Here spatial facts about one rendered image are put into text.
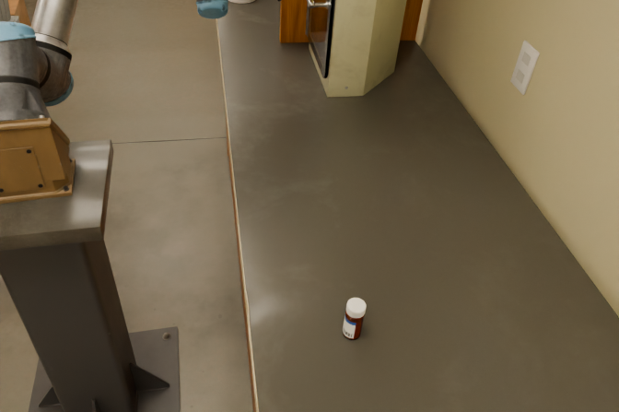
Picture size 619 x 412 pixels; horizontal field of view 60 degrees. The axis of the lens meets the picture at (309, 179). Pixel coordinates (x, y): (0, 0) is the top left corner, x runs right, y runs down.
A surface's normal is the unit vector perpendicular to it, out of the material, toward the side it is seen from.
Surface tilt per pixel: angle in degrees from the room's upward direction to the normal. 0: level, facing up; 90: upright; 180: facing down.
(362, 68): 90
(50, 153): 90
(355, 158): 0
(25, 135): 90
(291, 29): 90
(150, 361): 0
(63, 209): 0
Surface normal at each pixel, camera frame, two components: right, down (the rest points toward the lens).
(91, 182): 0.06, -0.77
